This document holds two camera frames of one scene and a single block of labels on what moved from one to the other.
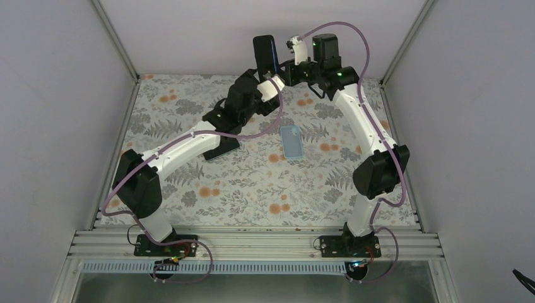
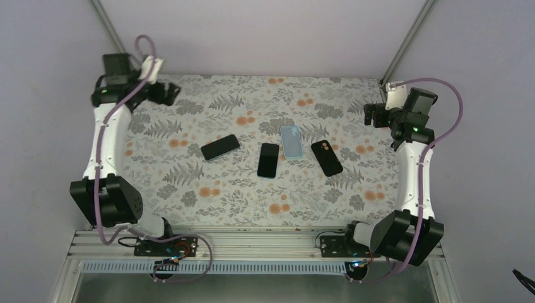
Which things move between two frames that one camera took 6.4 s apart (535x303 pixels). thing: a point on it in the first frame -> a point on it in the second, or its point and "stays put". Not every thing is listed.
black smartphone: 265,54 -> 326,158
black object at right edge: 529,283 stays put
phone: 291,141 stays put
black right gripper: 293,76 -> 369,110
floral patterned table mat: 293,165 stays put
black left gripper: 271,106 -> 170,95
